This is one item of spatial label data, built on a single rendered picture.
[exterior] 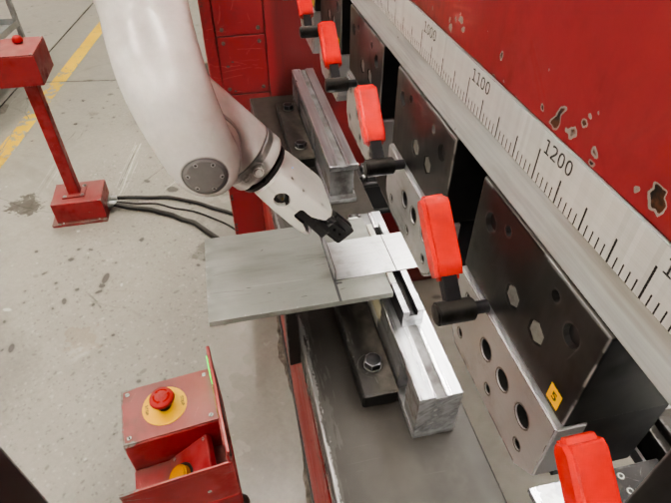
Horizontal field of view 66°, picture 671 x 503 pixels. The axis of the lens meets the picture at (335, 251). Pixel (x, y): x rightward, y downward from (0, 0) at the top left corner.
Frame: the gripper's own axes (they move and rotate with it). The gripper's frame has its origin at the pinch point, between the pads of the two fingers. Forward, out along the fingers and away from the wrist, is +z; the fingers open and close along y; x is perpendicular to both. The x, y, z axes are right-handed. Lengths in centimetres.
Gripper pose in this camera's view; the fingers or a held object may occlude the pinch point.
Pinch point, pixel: (336, 227)
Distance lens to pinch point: 75.7
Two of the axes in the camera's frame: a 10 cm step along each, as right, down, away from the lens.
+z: 6.3, 4.8, 6.1
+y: -2.1, -6.5, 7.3
